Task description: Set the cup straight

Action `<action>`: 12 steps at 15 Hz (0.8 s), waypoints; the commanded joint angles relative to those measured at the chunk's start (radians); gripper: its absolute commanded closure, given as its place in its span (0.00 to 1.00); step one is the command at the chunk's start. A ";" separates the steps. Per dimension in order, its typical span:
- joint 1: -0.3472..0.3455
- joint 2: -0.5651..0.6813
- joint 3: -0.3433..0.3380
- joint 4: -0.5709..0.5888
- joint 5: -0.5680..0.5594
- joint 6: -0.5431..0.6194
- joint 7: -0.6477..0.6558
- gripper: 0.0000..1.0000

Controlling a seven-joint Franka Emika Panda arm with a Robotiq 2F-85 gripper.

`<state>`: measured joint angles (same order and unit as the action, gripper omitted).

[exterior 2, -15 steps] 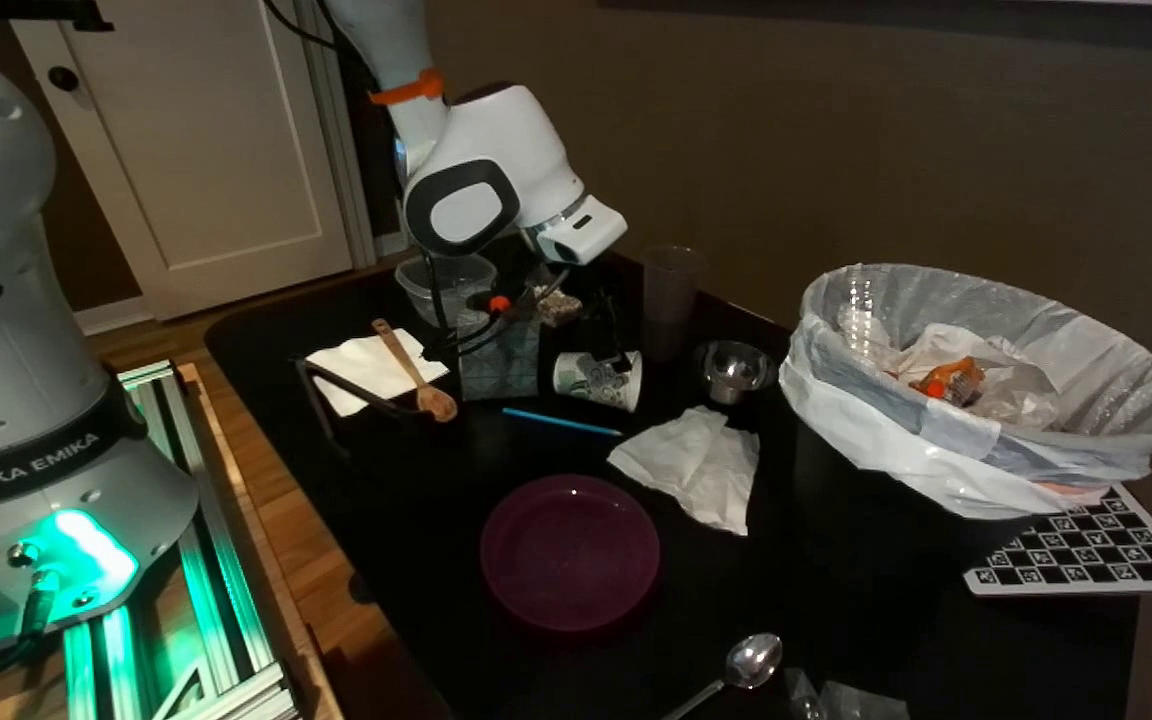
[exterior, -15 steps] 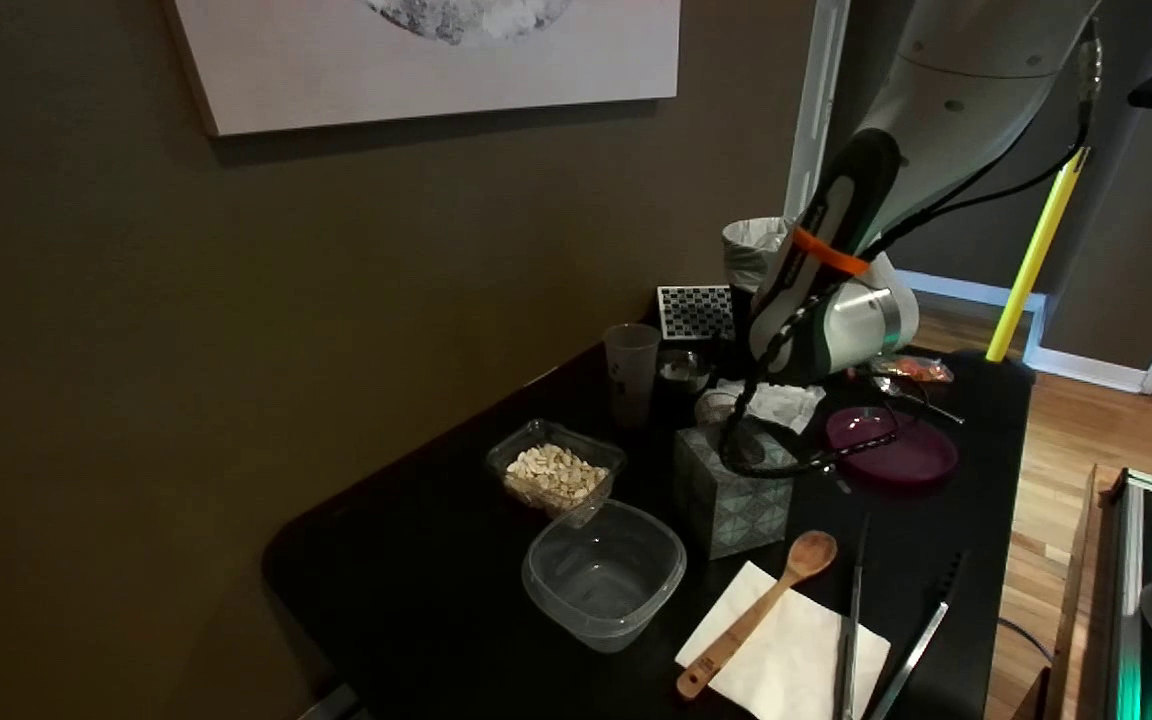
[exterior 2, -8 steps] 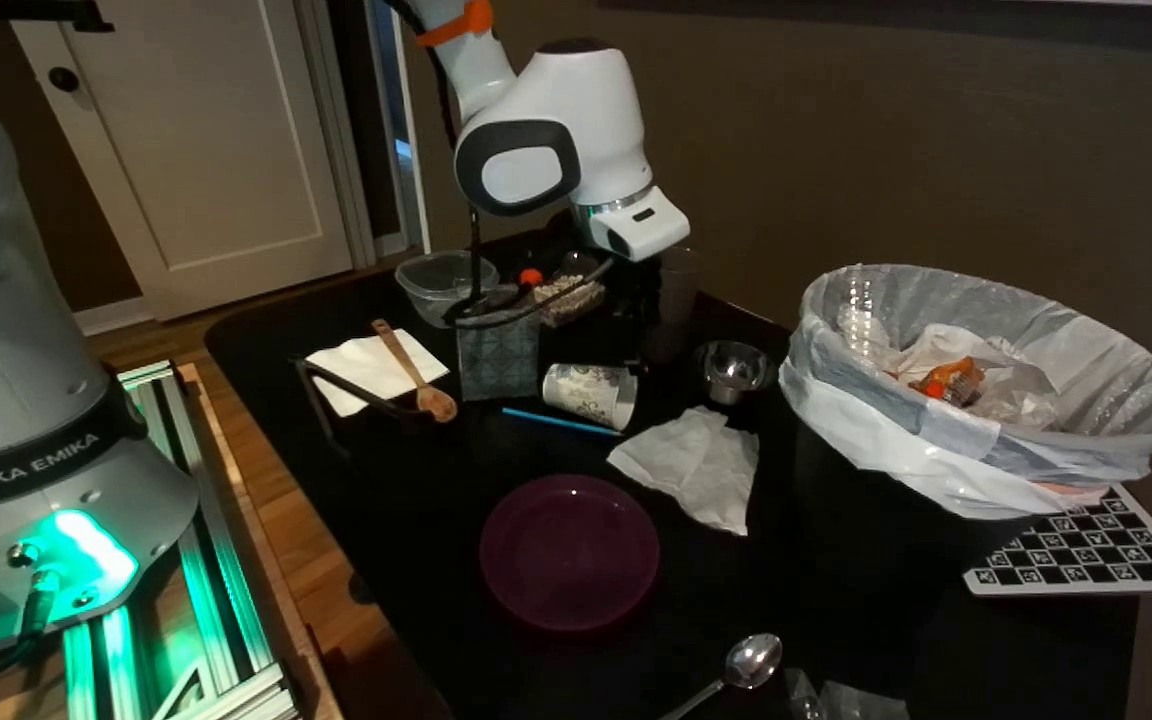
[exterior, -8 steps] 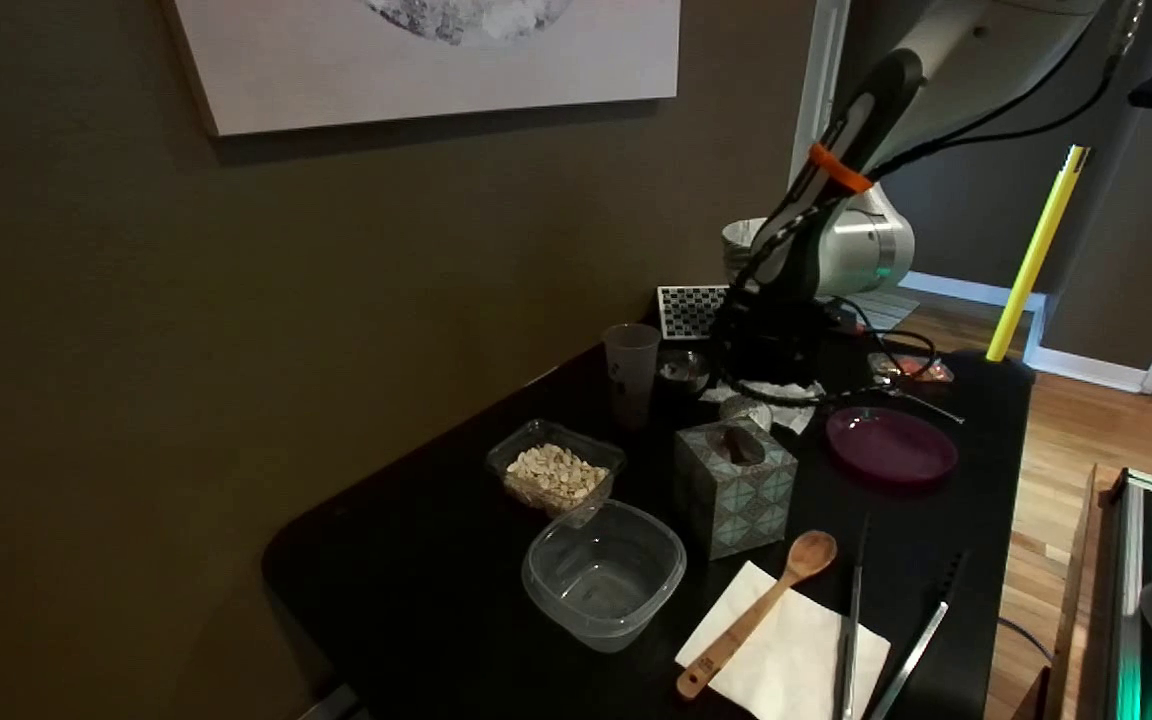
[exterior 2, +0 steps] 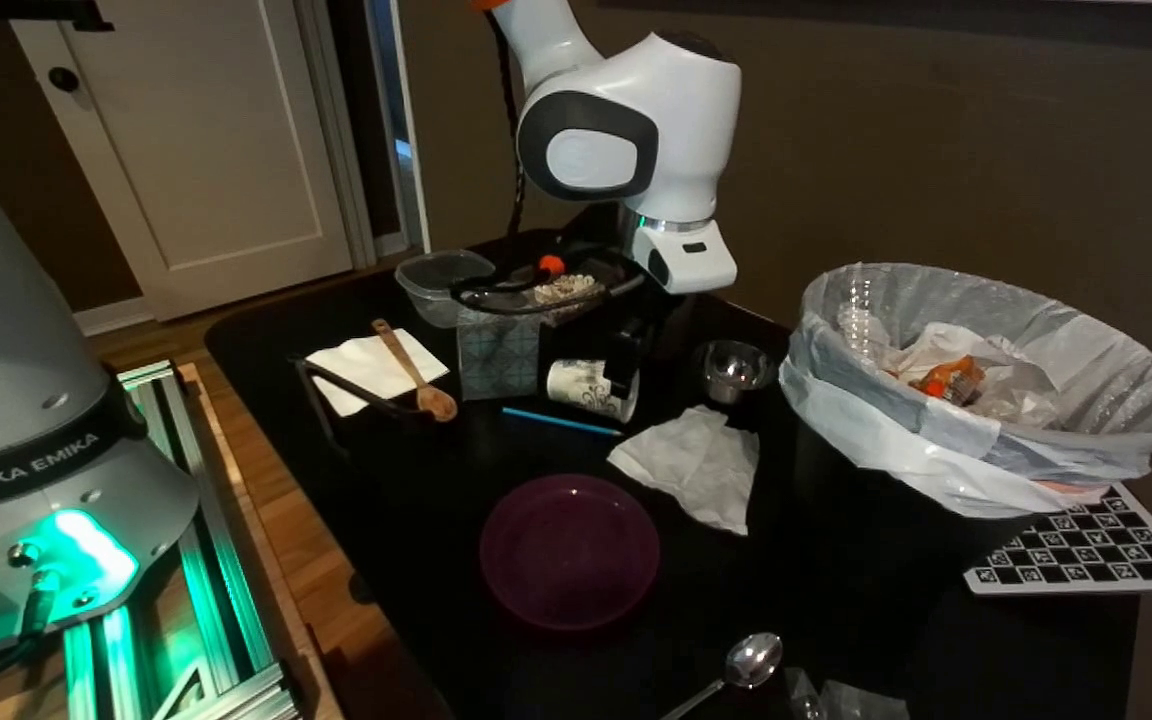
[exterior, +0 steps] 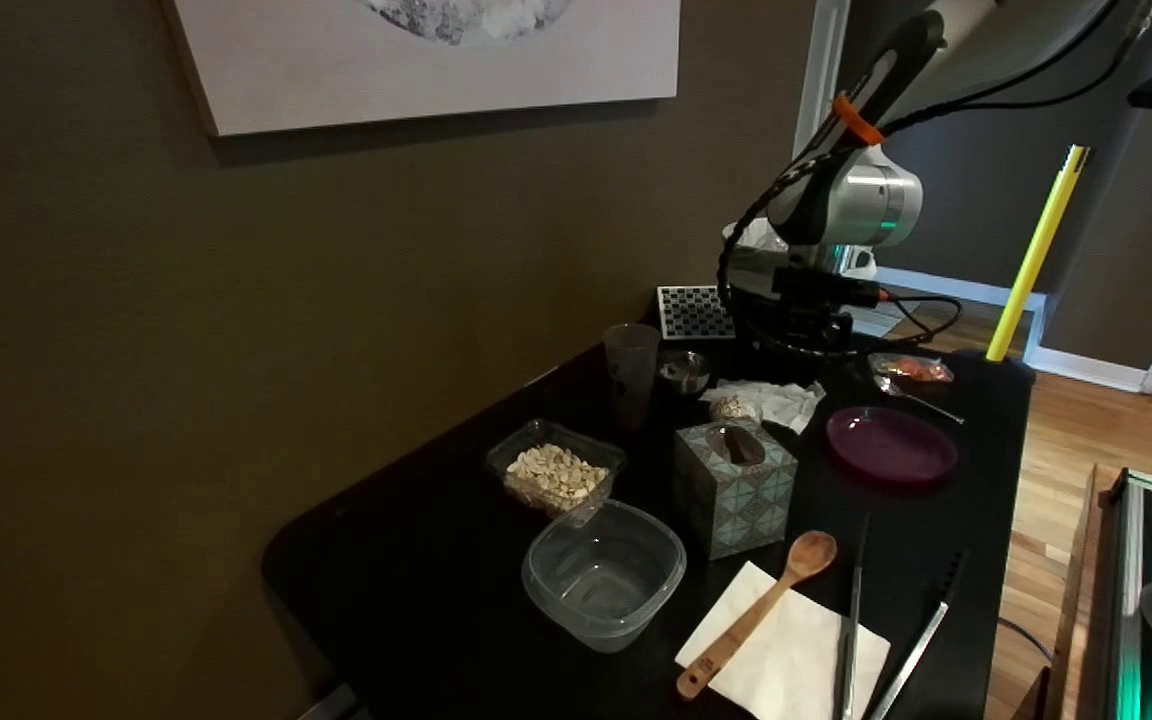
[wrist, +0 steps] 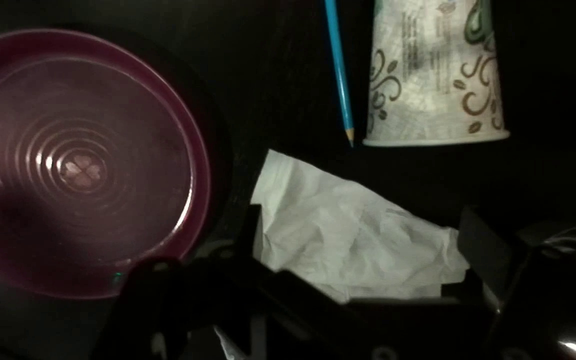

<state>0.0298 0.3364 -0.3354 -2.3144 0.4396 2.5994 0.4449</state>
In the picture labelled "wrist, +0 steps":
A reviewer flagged patterned white paper cup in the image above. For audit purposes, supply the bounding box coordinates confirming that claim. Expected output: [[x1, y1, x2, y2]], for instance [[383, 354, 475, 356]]
[[360, 0, 512, 149]]

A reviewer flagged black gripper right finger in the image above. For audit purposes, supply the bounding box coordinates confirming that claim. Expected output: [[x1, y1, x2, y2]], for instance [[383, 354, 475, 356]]
[[354, 206, 513, 360]]

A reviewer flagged purple round plate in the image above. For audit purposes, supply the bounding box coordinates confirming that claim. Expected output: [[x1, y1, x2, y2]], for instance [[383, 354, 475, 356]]
[[0, 25, 214, 301]]

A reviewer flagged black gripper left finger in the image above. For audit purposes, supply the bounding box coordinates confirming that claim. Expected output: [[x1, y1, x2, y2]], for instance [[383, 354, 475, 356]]
[[186, 202, 344, 360]]

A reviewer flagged blue pencil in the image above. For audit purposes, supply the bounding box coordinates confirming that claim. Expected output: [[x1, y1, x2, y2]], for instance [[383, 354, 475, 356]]
[[321, 0, 357, 147]]

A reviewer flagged crumpled white tissue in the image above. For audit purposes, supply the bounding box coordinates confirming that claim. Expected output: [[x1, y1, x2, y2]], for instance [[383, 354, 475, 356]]
[[250, 147, 472, 306]]

